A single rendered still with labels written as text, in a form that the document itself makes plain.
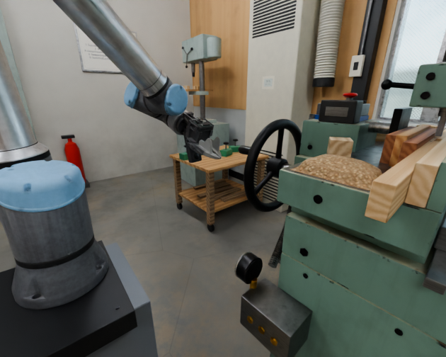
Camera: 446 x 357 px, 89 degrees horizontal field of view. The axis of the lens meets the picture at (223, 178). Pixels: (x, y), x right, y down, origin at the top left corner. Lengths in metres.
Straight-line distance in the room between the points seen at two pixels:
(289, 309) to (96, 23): 0.72
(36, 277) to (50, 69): 2.64
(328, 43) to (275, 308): 1.77
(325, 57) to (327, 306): 1.71
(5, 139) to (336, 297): 0.75
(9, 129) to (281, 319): 0.70
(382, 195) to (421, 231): 0.09
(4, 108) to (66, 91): 2.41
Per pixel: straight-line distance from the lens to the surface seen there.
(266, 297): 0.55
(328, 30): 2.00
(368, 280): 0.45
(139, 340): 0.73
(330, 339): 0.57
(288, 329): 0.51
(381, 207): 0.28
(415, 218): 0.35
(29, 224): 0.57
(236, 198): 1.98
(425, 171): 0.33
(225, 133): 2.75
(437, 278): 0.39
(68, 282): 0.63
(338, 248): 0.44
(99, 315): 0.59
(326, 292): 0.50
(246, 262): 0.52
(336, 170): 0.38
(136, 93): 0.82
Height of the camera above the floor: 1.02
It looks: 20 degrees down
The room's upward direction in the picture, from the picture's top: straight up
